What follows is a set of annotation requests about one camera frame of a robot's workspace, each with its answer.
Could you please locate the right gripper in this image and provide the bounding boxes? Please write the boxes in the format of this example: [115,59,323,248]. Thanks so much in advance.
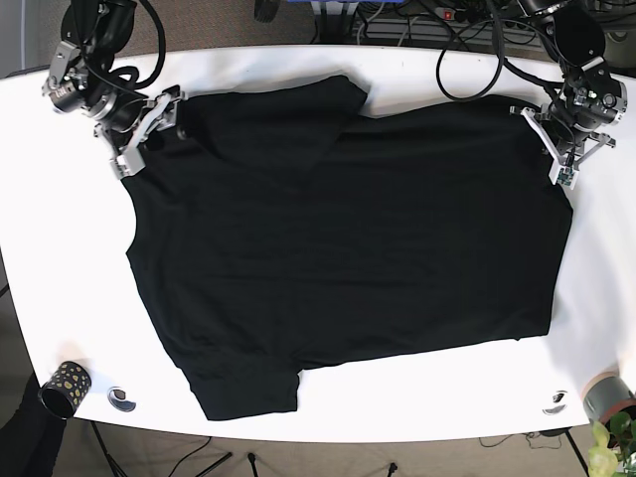
[91,87,193,180]

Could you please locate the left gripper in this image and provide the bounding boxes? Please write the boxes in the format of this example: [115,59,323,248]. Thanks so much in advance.
[510,99,619,189]

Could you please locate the black T-shirt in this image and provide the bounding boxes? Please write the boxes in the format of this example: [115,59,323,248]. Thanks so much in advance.
[123,76,573,421]

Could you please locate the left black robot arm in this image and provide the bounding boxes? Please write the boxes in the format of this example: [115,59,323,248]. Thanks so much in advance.
[506,1,628,189]

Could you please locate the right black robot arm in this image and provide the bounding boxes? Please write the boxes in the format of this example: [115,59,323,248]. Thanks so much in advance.
[42,1,187,179]

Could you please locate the grey plant pot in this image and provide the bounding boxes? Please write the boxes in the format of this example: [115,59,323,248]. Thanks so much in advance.
[581,372,635,424]

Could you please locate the right metal table grommet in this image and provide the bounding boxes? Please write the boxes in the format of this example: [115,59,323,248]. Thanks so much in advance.
[542,390,569,416]

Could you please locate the metal table grommet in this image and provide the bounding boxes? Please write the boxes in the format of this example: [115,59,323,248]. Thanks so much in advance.
[542,390,569,416]
[107,388,136,412]

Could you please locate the black floral cup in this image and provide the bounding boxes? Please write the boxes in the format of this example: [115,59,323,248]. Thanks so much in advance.
[39,361,92,420]

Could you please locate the left metal table grommet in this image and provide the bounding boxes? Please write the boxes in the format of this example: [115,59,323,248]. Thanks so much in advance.
[107,388,136,412]

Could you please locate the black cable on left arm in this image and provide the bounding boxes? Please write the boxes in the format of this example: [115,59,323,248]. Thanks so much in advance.
[435,0,557,104]

